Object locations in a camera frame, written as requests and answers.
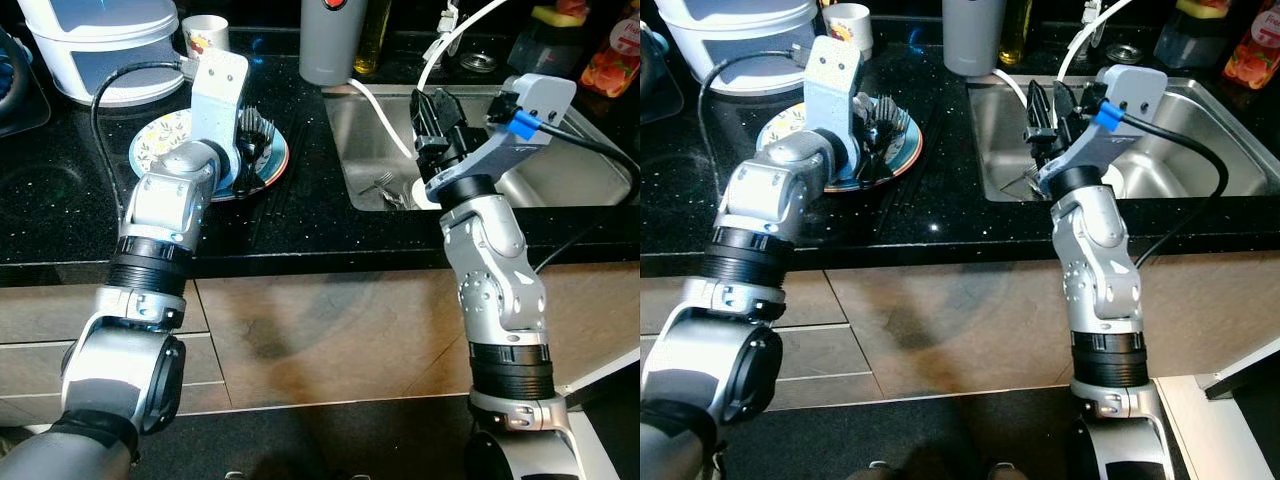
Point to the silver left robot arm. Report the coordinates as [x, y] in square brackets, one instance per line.
[150, 220]
[770, 190]

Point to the steel fork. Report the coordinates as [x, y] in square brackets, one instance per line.
[264, 120]
[1015, 178]
[896, 112]
[375, 182]

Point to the grey cylinder with red button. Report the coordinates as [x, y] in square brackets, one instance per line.
[975, 40]
[332, 50]

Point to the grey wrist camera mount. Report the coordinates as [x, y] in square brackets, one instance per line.
[835, 90]
[545, 95]
[220, 100]
[1135, 88]

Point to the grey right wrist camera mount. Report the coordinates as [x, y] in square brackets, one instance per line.
[1135, 88]
[545, 95]

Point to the stainless steel sink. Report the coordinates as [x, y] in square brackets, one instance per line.
[580, 170]
[1200, 150]

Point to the soap dispenser with yellow sponge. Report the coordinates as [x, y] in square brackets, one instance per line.
[540, 55]
[1185, 45]

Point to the white lidded plastic container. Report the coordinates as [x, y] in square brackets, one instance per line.
[100, 50]
[740, 40]

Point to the white round sink disc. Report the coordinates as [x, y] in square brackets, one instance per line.
[1115, 178]
[425, 197]

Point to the steel faucet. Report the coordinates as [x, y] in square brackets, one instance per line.
[448, 25]
[1094, 20]

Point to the olive oil bottle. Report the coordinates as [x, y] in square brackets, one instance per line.
[375, 40]
[1017, 30]

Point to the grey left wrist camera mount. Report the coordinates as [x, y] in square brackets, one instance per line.
[835, 90]
[220, 100]

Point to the orange leaf print plate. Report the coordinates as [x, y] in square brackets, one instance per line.
[785, 130]
[160, 140]

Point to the round metal cap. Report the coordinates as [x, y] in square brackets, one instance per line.
[1126, 53]
[478, 62]

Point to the black floor mat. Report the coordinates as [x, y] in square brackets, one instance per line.
[300, 440]
[900, 440]

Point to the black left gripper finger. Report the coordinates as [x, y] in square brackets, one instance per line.
[890, 140]
[260, 150]

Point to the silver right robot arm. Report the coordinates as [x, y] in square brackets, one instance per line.
[495, 270]
[1100, 260]

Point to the white cartoon print cup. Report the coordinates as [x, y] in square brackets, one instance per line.
[205, 35]
[848, 25]

